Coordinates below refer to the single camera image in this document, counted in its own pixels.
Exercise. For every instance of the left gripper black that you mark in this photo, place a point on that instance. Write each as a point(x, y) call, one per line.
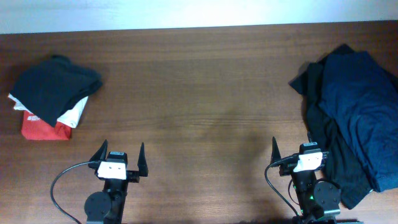
point(132, 175)

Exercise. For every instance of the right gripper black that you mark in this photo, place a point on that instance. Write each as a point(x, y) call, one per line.
point(286, 167)

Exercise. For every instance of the navy blue shirt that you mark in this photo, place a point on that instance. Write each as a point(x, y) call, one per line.
point(359, 95)

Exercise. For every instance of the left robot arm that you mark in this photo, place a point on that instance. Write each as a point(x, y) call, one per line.
point(107, 205)

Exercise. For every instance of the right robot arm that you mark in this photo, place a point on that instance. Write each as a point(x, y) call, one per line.
point(318, 199)

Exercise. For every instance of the white folded shirt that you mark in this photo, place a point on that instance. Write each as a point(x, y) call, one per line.
point(70, 117)

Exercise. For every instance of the black unfolded shirt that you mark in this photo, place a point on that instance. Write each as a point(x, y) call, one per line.
point(342, 166)

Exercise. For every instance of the red folded shirt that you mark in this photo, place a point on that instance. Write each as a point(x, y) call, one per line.
point(34, 128)

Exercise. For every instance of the black folded shirt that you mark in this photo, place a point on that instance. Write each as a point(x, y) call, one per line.
point(54, 86)

